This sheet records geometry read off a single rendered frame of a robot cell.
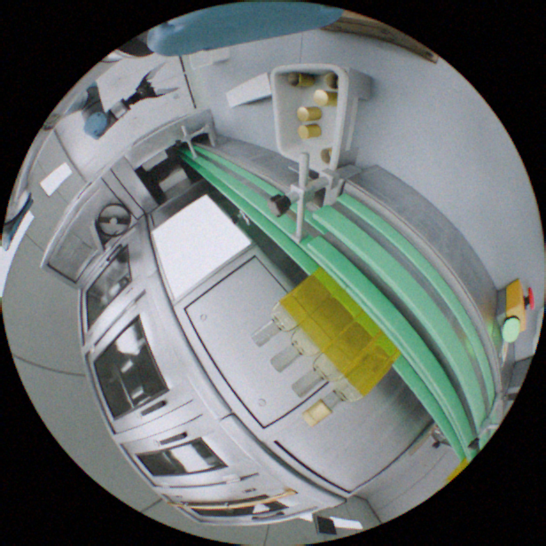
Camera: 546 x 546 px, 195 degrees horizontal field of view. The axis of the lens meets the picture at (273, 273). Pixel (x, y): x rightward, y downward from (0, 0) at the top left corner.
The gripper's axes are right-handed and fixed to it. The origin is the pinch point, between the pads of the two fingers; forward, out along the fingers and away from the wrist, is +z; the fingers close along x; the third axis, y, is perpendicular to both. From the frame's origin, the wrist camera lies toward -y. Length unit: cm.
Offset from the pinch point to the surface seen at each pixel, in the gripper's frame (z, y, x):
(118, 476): -185, -114, 24
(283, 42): 18.2, -36.2, -0.2
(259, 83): 10.3, -34.6, 12.3
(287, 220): -6, -62, 33
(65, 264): -112, 18, 27
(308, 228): -4, -66, 33
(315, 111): 12, -51, 17
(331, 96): 11, -56, 12
